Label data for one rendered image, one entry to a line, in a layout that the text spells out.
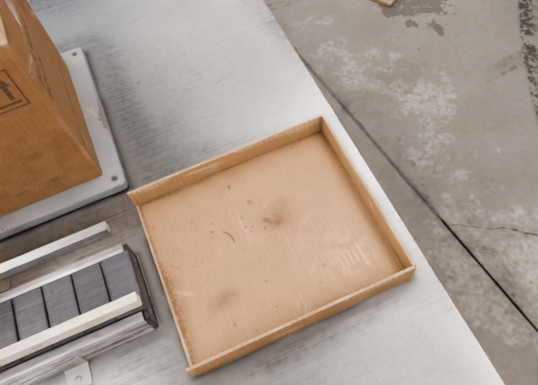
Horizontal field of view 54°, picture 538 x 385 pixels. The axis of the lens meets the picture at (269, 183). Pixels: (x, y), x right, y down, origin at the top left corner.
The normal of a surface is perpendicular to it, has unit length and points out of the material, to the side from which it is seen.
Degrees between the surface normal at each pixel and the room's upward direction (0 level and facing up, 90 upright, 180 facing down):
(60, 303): 0
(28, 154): 90
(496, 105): 0
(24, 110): 90
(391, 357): 0
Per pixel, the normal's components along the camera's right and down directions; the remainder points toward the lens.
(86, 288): -0.09, -0.49
